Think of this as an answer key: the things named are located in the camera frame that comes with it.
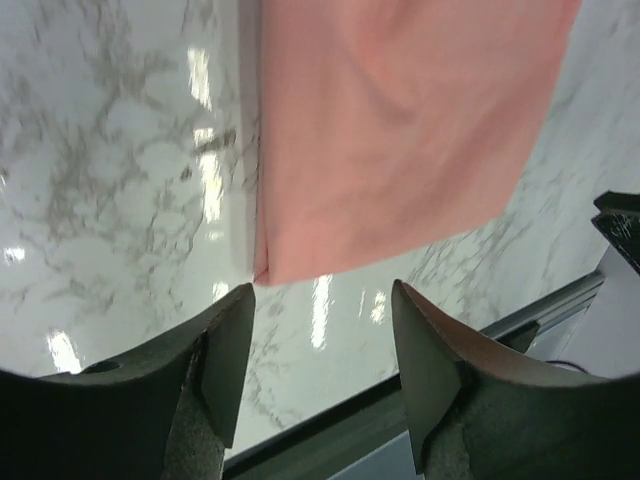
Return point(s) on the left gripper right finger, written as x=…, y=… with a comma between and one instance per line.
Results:
x=477, y=409

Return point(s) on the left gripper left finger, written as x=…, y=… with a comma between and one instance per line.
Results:
x=166, y=409

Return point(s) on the peach t shirt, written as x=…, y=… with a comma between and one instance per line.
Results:
x=390, y=125

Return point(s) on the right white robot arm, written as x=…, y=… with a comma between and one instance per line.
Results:
x=618, y=301

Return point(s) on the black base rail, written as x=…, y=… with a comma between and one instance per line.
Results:
x=365, y=436

